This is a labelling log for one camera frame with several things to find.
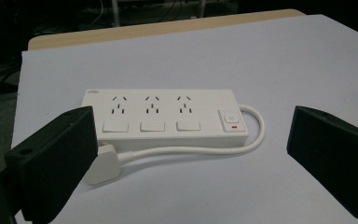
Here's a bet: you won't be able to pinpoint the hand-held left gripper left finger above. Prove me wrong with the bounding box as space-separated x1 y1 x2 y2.
4 105 99 224

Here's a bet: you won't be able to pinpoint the metal stand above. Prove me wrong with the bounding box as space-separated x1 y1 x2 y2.
111 0 121 28

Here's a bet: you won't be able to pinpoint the white power strip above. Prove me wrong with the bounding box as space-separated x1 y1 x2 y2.
80 88 250 153

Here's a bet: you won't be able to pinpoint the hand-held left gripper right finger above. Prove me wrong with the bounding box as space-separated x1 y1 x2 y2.
286 105 358 222

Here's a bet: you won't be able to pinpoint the white table mat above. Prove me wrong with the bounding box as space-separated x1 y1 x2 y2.
10 13 358 224

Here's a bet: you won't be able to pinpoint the white power plug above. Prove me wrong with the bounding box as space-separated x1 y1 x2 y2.
84 143 122 187

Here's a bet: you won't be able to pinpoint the white power strip cable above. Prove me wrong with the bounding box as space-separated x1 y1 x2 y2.
117 104 267 163

